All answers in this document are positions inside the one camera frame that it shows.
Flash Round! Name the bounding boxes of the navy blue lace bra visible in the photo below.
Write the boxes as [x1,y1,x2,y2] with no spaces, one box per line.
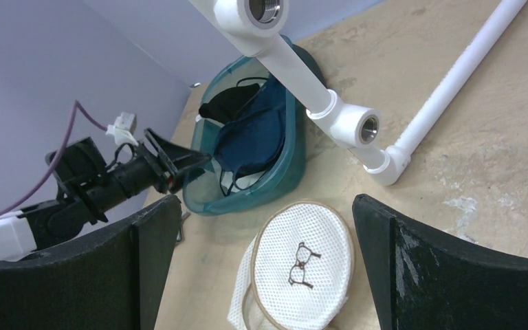
[213,74,287,196]

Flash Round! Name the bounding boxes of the white PVC pipe frame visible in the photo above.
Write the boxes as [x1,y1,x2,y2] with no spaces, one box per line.
[188,0,528,188]

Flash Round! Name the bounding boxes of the red handled adjustable wrench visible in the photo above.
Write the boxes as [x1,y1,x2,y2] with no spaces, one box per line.
[175,210,190,245]

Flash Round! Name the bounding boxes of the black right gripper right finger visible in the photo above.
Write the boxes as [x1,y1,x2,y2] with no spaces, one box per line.
[352,194,528,329]

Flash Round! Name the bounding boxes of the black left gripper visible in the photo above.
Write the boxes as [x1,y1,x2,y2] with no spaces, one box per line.
[47,128,211,223]

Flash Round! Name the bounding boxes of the black garment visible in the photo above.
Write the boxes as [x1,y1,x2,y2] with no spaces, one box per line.
[199,77,267,124]

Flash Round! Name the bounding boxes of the teal transparent plastic tub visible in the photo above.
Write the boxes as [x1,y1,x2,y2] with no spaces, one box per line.
[182,56,306,216]

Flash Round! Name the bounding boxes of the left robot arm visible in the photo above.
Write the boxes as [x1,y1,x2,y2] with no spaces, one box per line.
[0,129,211,261]

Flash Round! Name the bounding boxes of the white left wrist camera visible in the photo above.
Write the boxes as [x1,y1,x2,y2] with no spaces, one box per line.
[105,111,139,146]

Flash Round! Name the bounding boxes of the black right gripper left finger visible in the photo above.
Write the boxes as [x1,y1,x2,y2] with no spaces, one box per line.
[0,195,182,329]

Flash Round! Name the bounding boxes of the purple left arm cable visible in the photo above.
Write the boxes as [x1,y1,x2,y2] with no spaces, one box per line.
[0,100,110,228]

